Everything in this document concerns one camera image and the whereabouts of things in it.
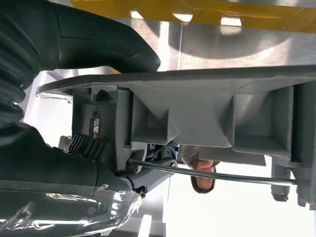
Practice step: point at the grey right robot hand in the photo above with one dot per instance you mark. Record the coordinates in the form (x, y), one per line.
(49, 183)

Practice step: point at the stainless steel workbench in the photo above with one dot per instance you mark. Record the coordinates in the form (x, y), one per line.
(246, 49)

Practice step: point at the person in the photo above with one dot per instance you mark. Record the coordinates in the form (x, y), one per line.
(200, 184)

